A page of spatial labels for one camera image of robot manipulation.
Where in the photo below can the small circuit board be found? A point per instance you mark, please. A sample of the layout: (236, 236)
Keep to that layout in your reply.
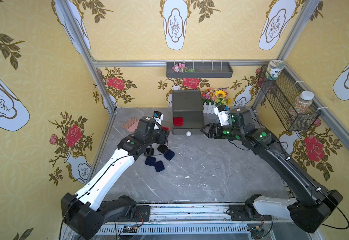
(129, 229)

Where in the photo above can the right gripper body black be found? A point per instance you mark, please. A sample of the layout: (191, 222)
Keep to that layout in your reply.
(215, 131)

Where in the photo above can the aluminium front rail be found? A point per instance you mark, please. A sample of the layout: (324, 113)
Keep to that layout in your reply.
(189, 211)

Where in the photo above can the flower pot white fence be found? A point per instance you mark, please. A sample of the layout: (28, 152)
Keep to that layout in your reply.
(212, 98)

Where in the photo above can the small pink flowers on shelf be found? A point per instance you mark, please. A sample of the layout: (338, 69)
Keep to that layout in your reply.
(182, 68)

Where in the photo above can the grey top drawer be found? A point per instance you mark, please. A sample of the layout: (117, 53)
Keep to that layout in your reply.
(192, 122)

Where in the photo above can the three-drawer storage cabinet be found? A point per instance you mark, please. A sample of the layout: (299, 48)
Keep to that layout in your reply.
(187, 101)

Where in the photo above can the pink small dustpan brush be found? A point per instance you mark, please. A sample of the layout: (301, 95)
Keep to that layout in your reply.
(131, 125)

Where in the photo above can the black brooch box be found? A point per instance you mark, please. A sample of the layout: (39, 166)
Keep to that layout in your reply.
(149, 152)
(163, 149)

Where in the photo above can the decorated jar with lid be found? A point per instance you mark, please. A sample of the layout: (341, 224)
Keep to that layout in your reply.
(274, 68)

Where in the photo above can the black wire wall basket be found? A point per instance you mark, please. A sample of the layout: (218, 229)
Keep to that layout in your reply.
(281, 94)

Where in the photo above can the blue brooch box left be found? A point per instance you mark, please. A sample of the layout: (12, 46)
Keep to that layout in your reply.
(150, 161)

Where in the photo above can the blue brooch box bottom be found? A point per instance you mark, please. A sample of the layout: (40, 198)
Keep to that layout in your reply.
(159, 166)

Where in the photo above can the black brooch box right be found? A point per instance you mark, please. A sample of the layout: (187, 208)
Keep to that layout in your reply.
(163, 149)

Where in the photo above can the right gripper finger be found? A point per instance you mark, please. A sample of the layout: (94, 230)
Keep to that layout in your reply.
(209, 135)
(206, 130)

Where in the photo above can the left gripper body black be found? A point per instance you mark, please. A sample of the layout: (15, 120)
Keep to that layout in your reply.
(161, 137)

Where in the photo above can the clear jar white lid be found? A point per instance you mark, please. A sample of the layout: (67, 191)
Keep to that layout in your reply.
(303, 101)

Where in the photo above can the grey wall shelf tray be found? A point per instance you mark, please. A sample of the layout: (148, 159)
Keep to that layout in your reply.
(203, 69)

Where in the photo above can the blue brooch box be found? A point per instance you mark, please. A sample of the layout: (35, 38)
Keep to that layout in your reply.
(150, 161)
(169, 154)
(159, 166)

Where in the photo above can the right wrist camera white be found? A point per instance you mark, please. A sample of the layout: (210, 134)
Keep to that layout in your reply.
(224, 115)

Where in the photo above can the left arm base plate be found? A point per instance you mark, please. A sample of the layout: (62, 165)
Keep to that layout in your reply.
(142, 213)

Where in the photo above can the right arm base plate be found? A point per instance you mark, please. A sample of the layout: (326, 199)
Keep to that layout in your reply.
(245, 213)

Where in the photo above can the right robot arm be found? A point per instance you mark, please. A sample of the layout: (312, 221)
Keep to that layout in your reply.
(312, 204)

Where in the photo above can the blue brooch box right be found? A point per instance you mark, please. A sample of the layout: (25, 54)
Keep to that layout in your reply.
(169, 154)

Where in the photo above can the black brooch box left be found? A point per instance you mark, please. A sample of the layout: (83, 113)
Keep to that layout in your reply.
(149, 152)

